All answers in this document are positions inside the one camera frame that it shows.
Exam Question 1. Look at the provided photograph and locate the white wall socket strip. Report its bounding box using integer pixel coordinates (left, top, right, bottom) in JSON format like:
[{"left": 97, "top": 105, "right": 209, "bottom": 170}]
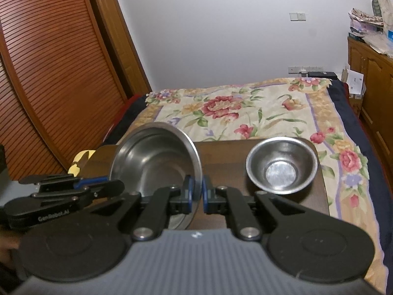
[{"left": 288, "top": 66, "right": 324, "bottom": 75}]

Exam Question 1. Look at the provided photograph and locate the white wall switch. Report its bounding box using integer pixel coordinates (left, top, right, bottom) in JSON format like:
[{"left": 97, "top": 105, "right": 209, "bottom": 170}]
[{"left": 289, "top": 12, "right": 306, "bottom": 21}]

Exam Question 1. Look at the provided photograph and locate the white paper box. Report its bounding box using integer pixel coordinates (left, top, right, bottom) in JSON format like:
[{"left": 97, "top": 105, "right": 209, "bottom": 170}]
[{"left": 341, "top": 64, "right": 366, "bottom": 99}]

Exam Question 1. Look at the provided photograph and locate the small steel bowl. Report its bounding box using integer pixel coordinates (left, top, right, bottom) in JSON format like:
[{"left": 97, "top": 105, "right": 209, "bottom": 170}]
[{"left": 246, "top": 136, "right": 318, "bottom": 195}]

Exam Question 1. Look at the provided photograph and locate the person's left hand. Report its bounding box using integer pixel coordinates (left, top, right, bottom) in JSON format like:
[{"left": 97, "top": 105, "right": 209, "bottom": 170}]
[{"left": 0, "top": 230, "right": 21, "bottom": 268}]

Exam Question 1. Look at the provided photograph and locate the large steel bowl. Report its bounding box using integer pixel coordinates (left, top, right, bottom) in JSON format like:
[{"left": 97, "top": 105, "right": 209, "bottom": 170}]
[{"left": 108, "top": 122, "right": 203, "bottom": 230}]

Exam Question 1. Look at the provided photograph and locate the black device on bed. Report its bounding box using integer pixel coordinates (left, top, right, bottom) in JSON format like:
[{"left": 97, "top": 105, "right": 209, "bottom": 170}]
[{"left": 308, "top": 71, "right": 338, "bottom": 80}]

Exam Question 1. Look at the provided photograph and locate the yellow cloth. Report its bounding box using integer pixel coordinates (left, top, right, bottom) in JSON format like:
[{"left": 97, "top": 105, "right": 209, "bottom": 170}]
[{"left": 68, "top": 150, "right": 95, "bottom": 177}]

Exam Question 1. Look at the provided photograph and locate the brown louvered wardrobe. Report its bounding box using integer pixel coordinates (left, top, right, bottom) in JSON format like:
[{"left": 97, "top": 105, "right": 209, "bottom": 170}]
[{"left": 1, "top": 0, "right": 151, "bottom": 180}]

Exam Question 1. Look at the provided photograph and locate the pile of papers on cabinet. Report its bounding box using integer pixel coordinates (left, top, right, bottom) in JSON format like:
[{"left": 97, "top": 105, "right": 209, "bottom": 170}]
[{"left": 348, "top": 8, "right": 392, "bottom": 58}]

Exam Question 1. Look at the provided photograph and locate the wooden side cabinet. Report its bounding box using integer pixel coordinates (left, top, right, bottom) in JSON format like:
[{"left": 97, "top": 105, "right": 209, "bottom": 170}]
[{"left": 346, "top": 36, "right": 393, "bottom": 179}]

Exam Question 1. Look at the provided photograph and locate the floral bed blanket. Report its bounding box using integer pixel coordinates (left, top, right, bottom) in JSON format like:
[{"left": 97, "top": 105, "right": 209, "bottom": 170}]
[{"left": 105, "top": 78, "right": 392, "bottom": 294}]

